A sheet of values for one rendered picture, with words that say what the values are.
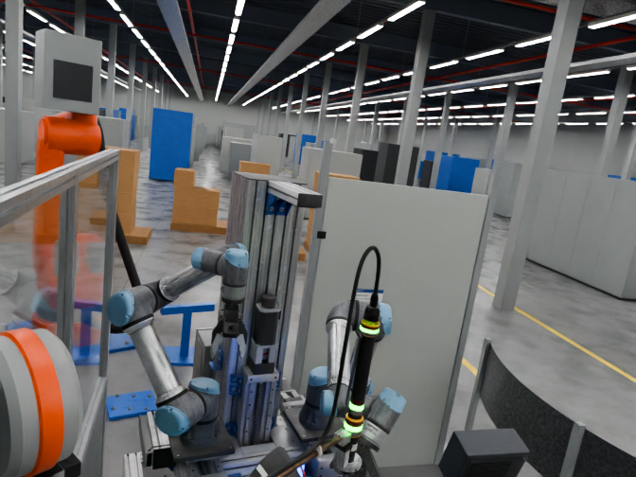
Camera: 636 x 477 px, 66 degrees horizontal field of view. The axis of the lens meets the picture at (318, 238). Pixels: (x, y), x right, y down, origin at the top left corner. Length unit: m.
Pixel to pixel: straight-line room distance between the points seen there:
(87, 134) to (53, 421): 4.36
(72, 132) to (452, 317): 3.52
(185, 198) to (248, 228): 8.45
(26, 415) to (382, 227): 2.66
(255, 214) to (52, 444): 1.42
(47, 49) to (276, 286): 3.23
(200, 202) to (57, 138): 5.87
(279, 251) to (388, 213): 1.23
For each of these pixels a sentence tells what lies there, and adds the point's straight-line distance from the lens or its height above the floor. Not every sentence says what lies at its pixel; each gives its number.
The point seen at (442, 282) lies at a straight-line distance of 3.35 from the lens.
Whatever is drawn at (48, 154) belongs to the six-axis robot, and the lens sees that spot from 4.86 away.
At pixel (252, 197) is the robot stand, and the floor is 1.96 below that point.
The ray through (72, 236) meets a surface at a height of 1.87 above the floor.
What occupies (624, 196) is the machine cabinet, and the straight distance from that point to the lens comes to 11.08.
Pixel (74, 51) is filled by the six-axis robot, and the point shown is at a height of 2.64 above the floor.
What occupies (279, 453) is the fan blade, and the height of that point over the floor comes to 1.42.
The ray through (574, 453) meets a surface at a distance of 3.05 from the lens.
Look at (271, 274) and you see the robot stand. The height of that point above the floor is 1.65.
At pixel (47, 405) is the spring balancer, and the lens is 0.58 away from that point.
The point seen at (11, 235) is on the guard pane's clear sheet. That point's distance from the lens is 1.01.
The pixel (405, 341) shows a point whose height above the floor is 0.97.
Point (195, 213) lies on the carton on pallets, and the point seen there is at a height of 0.37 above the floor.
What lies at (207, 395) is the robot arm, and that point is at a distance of 1.91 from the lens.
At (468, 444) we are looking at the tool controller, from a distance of 1.92.
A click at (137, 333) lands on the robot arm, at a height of 1.47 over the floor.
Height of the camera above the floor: 2.21
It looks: 11 degrees down
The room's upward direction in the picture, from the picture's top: 8 degrees clockwise
